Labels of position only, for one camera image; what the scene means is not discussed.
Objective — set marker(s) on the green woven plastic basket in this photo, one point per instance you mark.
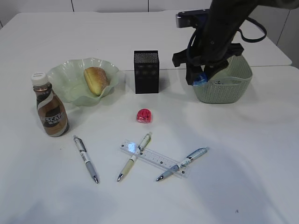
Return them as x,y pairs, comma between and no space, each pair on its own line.
236,77

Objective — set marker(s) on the blue grip ballpoint pen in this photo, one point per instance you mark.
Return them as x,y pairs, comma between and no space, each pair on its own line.
178,167

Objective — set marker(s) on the black mesh pen holder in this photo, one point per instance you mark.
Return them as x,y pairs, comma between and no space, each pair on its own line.
146,70

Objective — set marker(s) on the clear plastic ruler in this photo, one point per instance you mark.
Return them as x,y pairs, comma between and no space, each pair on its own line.
152,157

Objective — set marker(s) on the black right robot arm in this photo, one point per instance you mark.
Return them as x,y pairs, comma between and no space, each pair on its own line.
239,10

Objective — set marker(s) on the brown Nescafe coffee bottle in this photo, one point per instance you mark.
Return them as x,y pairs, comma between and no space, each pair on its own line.
50,108

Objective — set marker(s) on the cream grip ballpoint pen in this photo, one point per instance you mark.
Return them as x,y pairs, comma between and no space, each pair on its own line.
143,143

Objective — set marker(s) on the green wavy glass plate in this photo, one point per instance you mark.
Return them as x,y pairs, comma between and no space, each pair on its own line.
69,84

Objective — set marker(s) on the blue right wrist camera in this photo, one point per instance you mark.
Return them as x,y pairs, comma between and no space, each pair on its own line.
194,18

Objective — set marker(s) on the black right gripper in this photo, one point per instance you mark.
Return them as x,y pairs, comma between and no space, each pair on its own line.
211,46

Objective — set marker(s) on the grey grip ballpoint pen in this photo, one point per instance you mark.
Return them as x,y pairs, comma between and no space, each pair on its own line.
86,159

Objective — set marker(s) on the sugared bread roll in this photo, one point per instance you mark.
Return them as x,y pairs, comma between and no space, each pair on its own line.
96,80

